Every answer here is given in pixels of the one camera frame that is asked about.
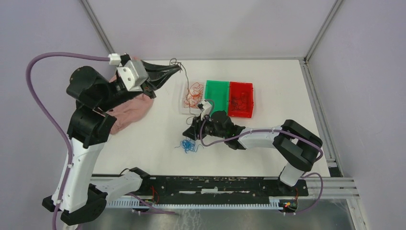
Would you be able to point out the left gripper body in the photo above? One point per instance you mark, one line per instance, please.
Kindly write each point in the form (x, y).
(118, 97)

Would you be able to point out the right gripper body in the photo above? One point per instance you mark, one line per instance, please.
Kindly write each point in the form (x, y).
(208, 129)

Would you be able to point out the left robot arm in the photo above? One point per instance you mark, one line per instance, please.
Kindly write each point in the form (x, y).
(76, 198)

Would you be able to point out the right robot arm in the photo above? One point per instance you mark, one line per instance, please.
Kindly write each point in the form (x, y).
(299, 146)

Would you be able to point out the pink cloth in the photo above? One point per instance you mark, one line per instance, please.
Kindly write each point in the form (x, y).
(129, 112)

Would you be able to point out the green plastic bin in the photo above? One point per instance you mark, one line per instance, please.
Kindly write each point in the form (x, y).
(218, 91)

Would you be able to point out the clear plastic bin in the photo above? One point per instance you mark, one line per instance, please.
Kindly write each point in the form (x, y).
(192, 92)

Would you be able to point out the red plastic bin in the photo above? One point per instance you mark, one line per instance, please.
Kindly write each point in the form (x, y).
(241, 101)

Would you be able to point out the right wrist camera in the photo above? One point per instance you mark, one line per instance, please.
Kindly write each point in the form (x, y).
(206, 107)

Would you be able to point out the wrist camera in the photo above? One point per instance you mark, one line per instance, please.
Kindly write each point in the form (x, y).
(133, 75)
(206, 107)

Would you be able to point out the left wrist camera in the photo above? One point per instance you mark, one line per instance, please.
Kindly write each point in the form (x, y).
(133, 75)

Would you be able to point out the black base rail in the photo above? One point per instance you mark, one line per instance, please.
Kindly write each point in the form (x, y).
(211, 190)

